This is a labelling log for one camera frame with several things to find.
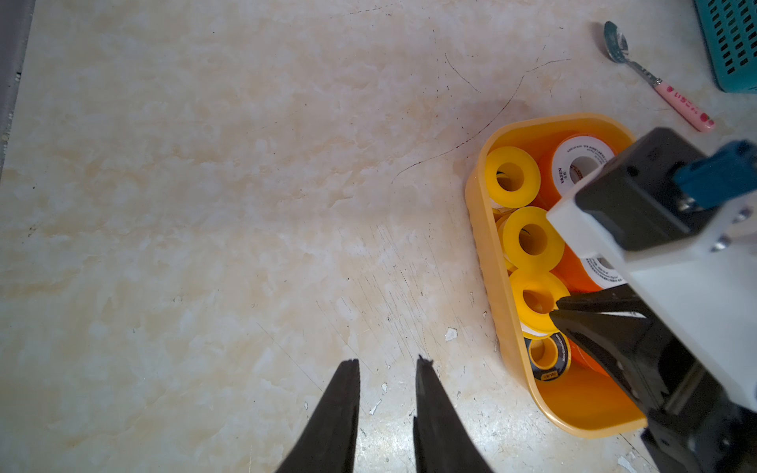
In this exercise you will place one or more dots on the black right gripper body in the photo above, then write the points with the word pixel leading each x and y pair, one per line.
pixel 692 424

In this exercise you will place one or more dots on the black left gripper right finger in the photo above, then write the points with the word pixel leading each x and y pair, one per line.
pixel 441 443

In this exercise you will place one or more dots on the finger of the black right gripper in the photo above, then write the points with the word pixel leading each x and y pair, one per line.
pixel 624 335

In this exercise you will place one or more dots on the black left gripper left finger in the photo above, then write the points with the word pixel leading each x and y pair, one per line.
pixel 328 442

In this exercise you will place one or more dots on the orange tape roll mid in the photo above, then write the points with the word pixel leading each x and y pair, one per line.
pixel 586 275

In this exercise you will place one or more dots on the black yellow tape roll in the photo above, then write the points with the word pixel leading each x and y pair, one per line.
pixel 549 358

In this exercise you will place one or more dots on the yellow plastic storage box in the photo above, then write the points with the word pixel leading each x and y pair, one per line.
pixel 581 402

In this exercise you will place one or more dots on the orange tape roll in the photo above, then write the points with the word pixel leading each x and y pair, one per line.
pixel 581 357
pixel 563 166

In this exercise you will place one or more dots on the teal plastic basket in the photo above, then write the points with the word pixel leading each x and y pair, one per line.
pixel 729 28

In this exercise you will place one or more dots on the spoon with pink handle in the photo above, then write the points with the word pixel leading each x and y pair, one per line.
pixel 618 51

